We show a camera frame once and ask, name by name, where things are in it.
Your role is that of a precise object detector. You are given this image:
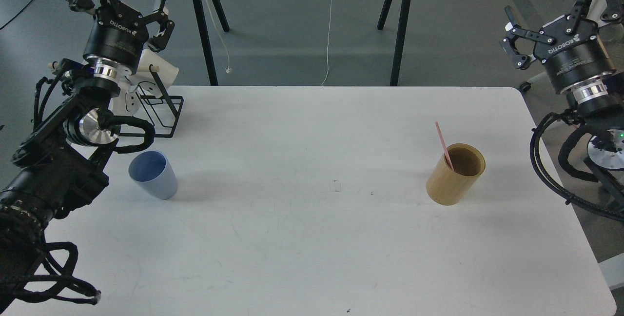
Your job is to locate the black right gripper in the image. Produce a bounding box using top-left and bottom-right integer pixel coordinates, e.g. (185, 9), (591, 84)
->
(501, 0), (624, 95)

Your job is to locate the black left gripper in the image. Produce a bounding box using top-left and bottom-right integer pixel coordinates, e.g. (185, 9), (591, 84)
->
(69, 0), (175, 74)

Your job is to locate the blue plastic cup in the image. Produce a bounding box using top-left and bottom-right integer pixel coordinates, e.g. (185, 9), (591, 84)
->
(128, 151), (178, 200)

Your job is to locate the pink chopstick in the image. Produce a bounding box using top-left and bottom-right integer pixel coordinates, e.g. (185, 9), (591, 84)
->
(434, 121), (455, 172)

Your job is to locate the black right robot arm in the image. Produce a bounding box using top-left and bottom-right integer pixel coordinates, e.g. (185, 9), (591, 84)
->
(501, 0), (623, 222)

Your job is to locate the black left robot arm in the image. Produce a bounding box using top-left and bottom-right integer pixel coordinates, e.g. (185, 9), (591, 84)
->
(0, 0), (175, 310)

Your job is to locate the white mug on rack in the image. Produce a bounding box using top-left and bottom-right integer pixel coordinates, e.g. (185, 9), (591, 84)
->
(109, 49), (180, 116)

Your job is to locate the bamboo cylinder holder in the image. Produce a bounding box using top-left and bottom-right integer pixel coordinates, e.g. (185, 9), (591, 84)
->
(426, 143), (486, 206)

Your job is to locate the black wire cup rack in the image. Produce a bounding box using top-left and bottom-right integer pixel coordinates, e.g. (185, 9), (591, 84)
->
(133, 72), (184, 138)

